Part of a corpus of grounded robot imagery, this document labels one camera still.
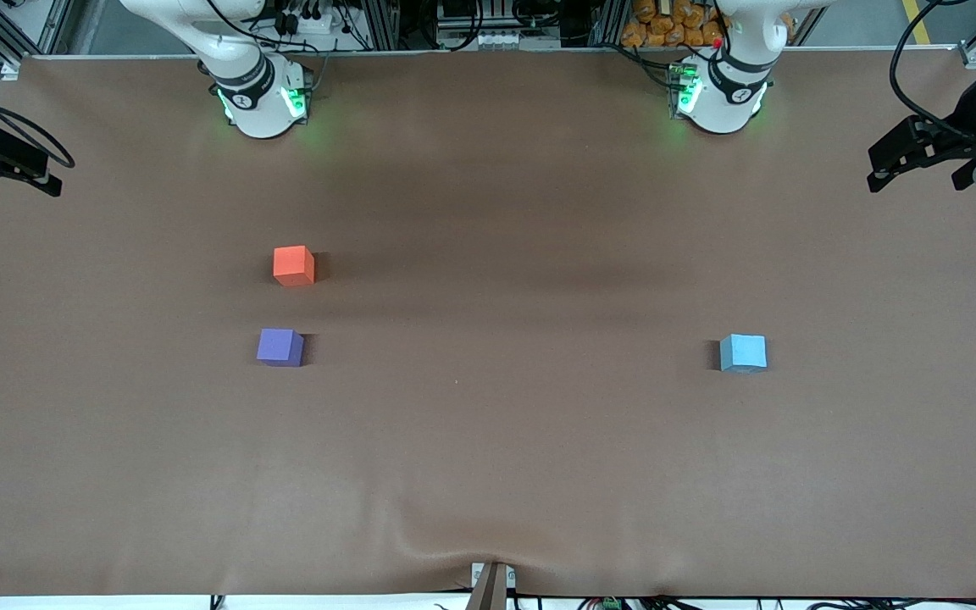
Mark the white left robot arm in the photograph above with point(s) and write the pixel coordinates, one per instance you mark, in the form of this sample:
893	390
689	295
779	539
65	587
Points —
725	102

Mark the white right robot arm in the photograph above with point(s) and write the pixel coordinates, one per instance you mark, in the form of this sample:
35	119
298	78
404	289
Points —
259	106

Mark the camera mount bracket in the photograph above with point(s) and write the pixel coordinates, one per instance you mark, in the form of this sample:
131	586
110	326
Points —
490	586

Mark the orange foam block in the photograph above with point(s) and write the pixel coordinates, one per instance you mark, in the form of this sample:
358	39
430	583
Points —
293	264

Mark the small electronics board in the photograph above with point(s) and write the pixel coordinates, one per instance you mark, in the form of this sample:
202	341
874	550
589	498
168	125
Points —
681	89

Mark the green terminal connector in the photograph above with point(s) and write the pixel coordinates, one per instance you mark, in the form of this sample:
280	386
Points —
611	604

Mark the brown table mat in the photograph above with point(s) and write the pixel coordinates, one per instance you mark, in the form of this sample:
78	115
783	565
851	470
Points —
488	440

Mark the light blue foam block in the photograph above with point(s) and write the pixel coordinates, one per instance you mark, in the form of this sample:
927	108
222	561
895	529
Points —
743	352

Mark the white power strip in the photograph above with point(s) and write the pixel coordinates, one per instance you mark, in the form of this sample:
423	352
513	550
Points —
496	40

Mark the power strip with black plugs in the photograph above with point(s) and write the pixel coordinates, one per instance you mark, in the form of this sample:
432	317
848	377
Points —
306	19

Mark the black equipment rack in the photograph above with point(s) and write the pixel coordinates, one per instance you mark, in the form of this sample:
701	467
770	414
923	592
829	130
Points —
573	21

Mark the purple foam block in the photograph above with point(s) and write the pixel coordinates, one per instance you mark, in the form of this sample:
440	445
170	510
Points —
279	346

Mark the bag of orange items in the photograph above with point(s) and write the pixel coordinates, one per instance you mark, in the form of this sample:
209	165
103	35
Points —
657	21

